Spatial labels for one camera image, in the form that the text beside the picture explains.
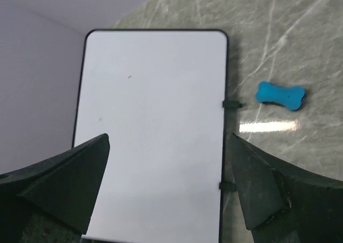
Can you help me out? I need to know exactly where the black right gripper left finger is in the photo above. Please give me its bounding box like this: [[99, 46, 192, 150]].
[[1, 134, 110, 242]]

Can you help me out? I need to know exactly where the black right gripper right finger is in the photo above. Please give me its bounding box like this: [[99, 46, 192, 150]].
[[229, 134, 342, 242]]

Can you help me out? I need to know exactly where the blue bone-shaped eraser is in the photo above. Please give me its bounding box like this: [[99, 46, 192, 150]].
[[255, 81, 307, 112]]

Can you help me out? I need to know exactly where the white board black frame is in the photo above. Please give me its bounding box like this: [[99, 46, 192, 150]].
[[74, 30, 228, 242]]

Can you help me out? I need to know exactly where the black whiteboard foot right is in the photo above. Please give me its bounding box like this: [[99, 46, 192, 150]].
[[219, 181, 237, 192]]

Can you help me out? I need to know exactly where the black whiteboard foot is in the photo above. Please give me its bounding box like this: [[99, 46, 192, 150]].
[[219, 181, 237, 192], [222, 100, 243, 110]]

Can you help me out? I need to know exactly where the black whiteboard foot left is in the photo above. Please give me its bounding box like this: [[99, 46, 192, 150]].
[[222, 100, 243, 110]]

